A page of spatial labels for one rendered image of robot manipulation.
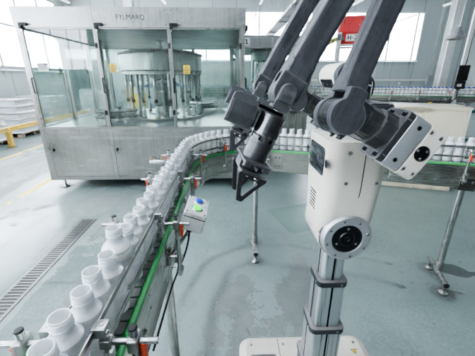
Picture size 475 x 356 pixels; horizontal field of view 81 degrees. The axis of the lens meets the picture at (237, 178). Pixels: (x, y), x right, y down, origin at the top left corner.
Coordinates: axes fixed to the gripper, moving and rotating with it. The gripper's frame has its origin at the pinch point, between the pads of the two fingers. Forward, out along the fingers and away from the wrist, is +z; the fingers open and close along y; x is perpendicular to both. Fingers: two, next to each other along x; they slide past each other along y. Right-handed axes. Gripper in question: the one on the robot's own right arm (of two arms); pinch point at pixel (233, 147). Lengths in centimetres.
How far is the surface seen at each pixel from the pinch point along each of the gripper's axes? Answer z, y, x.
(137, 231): 26.5, 37.8, -12.9
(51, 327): 24, 74, -10
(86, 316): 26, 68, -8
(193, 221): 24.4, 22.4, -0.6
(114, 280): 28, 57, -9
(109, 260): 24, 56, -11
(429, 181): -18, -100, 132
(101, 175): 177, -257, -172
